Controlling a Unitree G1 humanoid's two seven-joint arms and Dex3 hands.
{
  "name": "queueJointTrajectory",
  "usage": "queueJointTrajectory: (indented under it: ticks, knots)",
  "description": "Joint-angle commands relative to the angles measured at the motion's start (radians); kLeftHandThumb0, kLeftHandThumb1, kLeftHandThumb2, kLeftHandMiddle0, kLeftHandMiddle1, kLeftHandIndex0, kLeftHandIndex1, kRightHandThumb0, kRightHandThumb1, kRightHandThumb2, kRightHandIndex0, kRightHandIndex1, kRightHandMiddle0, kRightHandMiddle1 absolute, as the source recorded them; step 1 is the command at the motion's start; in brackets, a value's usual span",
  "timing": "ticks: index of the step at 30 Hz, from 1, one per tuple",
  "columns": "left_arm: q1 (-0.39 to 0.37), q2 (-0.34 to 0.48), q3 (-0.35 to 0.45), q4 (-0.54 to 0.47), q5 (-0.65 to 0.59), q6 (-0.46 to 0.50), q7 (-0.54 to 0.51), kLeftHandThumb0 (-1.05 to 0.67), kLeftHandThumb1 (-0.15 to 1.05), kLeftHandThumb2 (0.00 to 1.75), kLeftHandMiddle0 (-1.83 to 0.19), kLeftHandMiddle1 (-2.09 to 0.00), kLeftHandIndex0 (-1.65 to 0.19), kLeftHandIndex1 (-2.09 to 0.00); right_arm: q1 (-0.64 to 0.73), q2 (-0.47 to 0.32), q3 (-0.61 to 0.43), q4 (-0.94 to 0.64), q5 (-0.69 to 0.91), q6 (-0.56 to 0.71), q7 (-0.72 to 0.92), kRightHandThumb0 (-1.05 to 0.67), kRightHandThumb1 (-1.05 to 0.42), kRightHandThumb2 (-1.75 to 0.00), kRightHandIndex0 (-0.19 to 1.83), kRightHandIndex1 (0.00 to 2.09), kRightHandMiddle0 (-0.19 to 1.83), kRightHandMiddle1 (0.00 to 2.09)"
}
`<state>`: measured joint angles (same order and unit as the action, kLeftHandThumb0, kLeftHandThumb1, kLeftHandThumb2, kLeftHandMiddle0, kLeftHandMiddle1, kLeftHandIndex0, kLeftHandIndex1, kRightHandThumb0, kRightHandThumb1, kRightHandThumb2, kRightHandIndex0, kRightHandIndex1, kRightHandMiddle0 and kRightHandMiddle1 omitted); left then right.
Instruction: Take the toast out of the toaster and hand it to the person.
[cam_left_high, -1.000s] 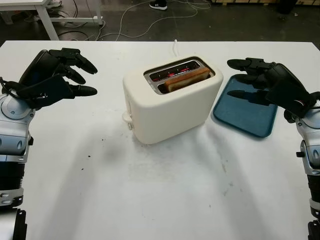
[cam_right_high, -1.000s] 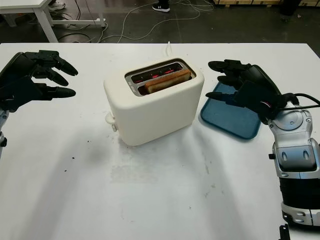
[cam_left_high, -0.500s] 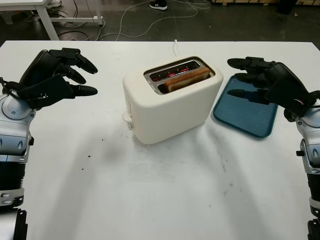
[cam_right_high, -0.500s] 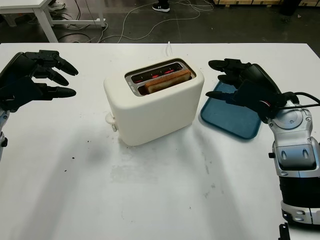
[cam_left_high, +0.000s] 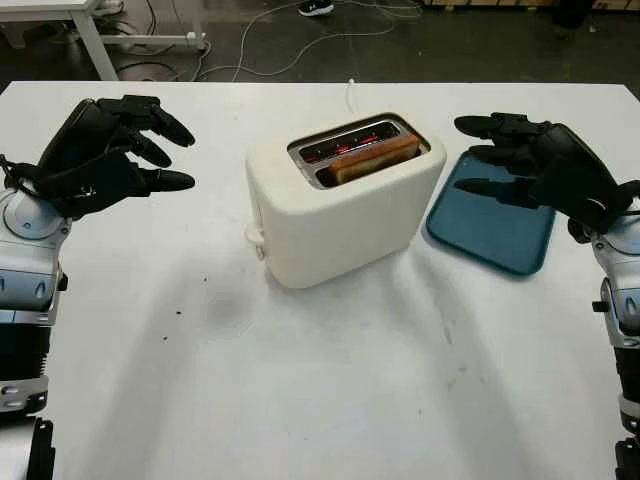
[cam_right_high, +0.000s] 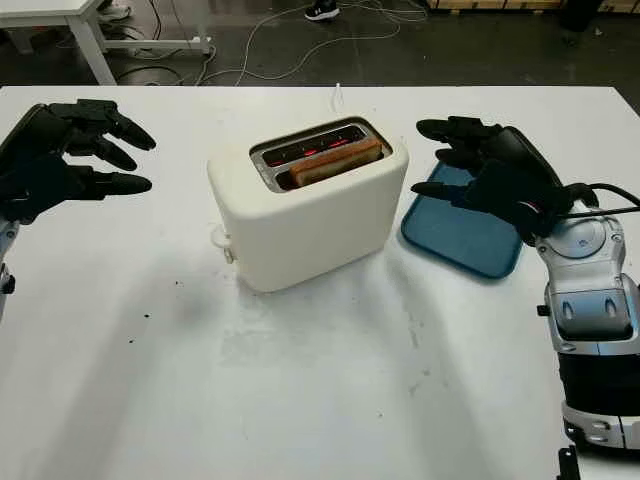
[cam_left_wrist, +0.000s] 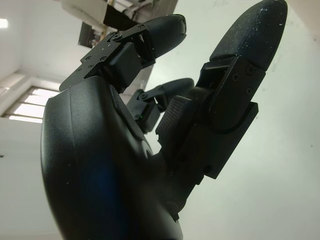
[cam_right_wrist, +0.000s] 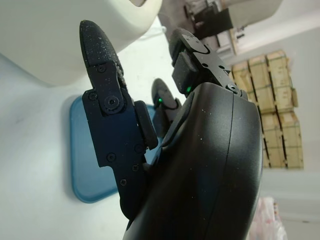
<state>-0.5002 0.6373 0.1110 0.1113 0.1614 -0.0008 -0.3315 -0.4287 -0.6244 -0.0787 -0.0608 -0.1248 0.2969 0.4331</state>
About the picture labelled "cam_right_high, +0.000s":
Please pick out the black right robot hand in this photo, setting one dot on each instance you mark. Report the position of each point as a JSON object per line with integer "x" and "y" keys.
{"x": 520, "y": 147}

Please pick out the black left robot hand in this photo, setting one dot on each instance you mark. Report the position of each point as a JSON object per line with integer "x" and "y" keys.
{"x": 40, "y": 132}

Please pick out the browned toast slice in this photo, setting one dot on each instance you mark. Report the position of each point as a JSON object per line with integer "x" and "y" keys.
{"x": 332, "y": 162}

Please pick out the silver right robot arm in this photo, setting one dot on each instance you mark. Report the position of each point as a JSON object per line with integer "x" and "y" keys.
{"x": 590, "y": 280}

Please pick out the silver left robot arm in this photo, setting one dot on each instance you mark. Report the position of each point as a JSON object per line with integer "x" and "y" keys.
{"x": 5, "y": 235}

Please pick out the cream white toaster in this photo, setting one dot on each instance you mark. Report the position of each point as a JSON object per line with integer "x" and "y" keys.
{"x": 310, "y": 235}

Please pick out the white desk in background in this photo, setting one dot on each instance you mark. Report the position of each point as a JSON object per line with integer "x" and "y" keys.
{"x": 85, "y": 35}

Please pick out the blue plastic tray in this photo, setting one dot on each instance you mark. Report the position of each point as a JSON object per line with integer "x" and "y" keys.
{"x": 450, "y": 240}

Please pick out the black bin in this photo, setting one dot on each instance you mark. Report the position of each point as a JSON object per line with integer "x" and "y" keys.
{"x": 577, "y": 12}

